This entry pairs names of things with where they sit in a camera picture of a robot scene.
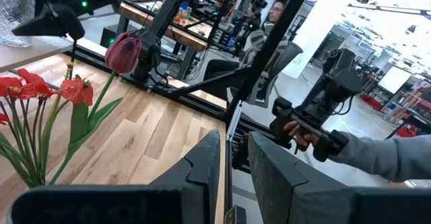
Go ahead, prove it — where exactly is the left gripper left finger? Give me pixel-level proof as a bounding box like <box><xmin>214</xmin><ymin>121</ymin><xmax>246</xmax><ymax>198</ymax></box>
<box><xmin>147</xmin><ymin>129</ymin><xmax>222</xmax><ymax>224</ymax></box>

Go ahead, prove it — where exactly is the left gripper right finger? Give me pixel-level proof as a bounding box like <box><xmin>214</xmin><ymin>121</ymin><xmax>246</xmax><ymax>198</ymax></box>
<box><xmin>248</xmin><ymin>131</ymin><xmax>357</xmax><ymax>224</ymax></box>

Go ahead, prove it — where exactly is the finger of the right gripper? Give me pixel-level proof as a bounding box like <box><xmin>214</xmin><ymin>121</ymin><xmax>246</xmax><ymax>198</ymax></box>
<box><xmin>11</xmin><ymin>2</ymin><xmax>86</xmax><ymax>40</ymax></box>

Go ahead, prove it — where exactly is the purple artificial tulip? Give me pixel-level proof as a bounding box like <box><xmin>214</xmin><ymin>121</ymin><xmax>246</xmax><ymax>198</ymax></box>
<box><xmin>48</xmin><ymin>32</ymin><xmax>143</xmax><ymax>186</ymax></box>

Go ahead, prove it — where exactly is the red artificial flower bunch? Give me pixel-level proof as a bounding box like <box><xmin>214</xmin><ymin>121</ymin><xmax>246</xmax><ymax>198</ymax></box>
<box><xmin>0</xmin><ymin>61</ymin><xmax>95</xmax><ymax>188</ymax></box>

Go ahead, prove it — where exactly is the person's forearm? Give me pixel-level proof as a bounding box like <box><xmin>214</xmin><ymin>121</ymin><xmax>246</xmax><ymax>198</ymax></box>
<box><xmin>328</xmin><ymin>132</ymin><xmax>431</xmax><ymax>184</ymax></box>

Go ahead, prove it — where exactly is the wooden shelf with black legs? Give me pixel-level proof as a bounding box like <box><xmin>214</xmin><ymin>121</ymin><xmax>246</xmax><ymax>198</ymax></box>
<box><xmin>0</xmin><ymin>35</ymin><xmax>75</xmax><ymax>73</ymax></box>

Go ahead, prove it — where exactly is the black box with green light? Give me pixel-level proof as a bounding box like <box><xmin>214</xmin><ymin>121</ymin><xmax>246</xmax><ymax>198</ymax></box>
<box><xmin>100</xmin><ymin>24</ymin><xmax>119</xmax><ymax>49</ymax></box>

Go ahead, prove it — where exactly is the wooden workbench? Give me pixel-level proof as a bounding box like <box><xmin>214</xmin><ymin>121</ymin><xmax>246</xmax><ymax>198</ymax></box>
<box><xmin>118</xmin><ymin>1</ymin><xmax>209</xmax><ymax>52</ymax></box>

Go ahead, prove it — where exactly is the grey office chair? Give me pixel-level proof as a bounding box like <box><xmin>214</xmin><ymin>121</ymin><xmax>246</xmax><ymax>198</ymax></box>
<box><xmin>247</xmin><ymin>40</ymin><xmax>304</xmax><ymax>110</ymax></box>

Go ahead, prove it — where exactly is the person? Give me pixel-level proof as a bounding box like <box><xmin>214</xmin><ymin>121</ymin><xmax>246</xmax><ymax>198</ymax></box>
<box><xmin>203</xmin><ymin>0</ymin><xmax>291</xmax><ymax>100</ymax></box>

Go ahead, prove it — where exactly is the white lit display screen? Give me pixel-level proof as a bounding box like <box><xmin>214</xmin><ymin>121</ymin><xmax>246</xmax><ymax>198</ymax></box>
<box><xmin>376</xmin><ymin>65</ymin><xmax>413</xmax><ymax>96</ymax></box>

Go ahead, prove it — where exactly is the black slotted bracket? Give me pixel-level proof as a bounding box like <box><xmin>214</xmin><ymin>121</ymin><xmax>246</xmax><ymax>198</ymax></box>
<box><xmin>231</xmin><ymin>129</ymin><xmax>253</xmax><ymax>174</ymax></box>

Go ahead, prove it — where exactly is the black table edge rail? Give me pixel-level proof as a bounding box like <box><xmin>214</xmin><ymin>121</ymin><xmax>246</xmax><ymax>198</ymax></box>
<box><xmin>72</xmin><ymin>44</ymin><xmax>236</xmax><ymax>124</ymax></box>

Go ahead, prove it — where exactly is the black leader arm handle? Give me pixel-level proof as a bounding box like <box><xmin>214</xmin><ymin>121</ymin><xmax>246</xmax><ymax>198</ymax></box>
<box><xmin>269</xmin><ymin>48</ymin><xmax>365</xmax><ymax>163</ymax></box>

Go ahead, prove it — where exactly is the black diagonal frame brace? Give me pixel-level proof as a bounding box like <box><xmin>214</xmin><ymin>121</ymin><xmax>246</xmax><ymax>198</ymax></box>
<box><xmin>168</xmin><ymin>65</ymin><xmax>260</xmax><ymax>100</ymax></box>

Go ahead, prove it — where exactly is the black rig frame post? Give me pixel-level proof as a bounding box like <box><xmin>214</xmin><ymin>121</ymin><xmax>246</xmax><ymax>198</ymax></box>
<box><xmin>224</xmin><ymin>0</ymin><xmax>317</xmax><ymax>126</ymax></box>

